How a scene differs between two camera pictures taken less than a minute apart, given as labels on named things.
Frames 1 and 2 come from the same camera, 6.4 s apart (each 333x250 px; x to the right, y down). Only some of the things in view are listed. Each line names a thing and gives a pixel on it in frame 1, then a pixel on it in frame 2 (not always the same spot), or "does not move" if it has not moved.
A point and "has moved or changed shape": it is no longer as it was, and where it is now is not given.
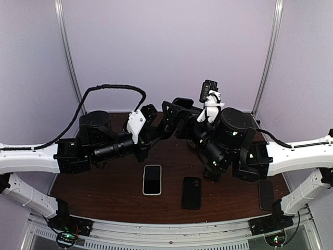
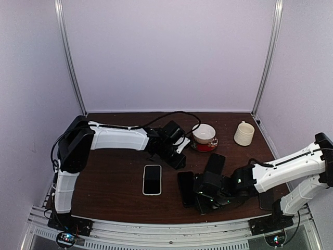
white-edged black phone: x=152 y=183 does not move
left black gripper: x=144 y=139 → x=176 y=164
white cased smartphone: x=152 y=179 does not move
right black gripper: x=186 y=114 → x=203 y=207
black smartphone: x=191 y=193 has moved or changed shape
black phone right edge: x=266 y=187 does not move
